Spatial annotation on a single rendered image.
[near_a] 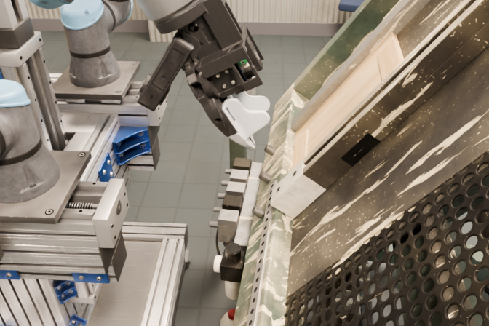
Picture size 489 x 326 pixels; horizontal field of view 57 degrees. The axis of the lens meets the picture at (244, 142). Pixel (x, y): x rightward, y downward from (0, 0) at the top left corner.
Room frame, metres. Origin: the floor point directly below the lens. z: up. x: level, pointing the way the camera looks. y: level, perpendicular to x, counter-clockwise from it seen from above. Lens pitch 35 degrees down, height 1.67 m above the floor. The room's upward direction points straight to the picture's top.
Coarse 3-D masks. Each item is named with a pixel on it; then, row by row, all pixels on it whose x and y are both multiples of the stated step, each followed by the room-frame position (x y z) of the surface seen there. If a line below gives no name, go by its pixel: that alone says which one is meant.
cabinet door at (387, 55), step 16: (384, 48) 1.08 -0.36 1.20; (368, 64) 1.08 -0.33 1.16; (384, 64) 1.00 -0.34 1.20; (352, 80) 1.09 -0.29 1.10; (368, 80) 1.01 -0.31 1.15; (336, 96) 1.10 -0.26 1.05; (352, 96) 1.02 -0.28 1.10; (320, 112) 1.11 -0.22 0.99; (336, 112) 1.03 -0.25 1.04; (304, 128) 1.12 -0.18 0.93; (320, 128) 1.03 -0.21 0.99; (304, 144) 1.03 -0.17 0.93
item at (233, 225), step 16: (240, 160) 1.18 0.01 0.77; (240, 176) 1.09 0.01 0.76; (256, 176) 1.12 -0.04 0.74; (240, 192) 1.02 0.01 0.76; (256, 192) 1.05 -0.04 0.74; (224, 208) 0.96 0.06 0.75; (240, 208) 0.96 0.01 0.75; (224, 224) 0.90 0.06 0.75; (240, 224) 0.91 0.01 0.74; (224, 240) 0.90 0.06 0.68; (240, 240) 0.85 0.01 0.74; (224, 256) 0.79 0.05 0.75; (240, 256) 0.77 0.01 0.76; (224, 272) 0.75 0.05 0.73; (240, 272) 0.75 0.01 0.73
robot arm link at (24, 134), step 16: (0, 80) 0.79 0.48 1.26; (0, 96) 0.72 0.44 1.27; (16, 96) 0.74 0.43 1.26; (0, 112) 0.71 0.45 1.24; (16, 112) 0.73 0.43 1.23; (32, 112) 0.77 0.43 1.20; (0, 128) 0.68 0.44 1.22; (16, 128) 0.71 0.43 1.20; (32, 128) 0.75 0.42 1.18; (0, 144) 0.67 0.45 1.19; (16, 144) 0.71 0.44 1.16; (32, 144) 0.74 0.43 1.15
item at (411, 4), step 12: (408, 0) 1.13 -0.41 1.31; (420, 0) 1.12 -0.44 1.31; (396, 12) 1.14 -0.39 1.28; (408, 12) 1.12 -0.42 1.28; (384, 24) 1.14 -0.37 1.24; (396, 24) 1.13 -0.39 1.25; (372, 36) 1.15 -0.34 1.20; (384, 36) 1.13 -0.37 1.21; (360, 48) 1.16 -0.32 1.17; (372, 48) 1.13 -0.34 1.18; (348, 60) 1.17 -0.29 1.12; (360, 60) 1.14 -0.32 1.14; (336, 72) 1.18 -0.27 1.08; (348, 72) 1.14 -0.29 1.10; (324, 84) 1.20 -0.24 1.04; (336, 84) 1.14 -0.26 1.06; (324, 96) 1.15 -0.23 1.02; (312, 108) 1.15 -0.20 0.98; (300, 120) 1.16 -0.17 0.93
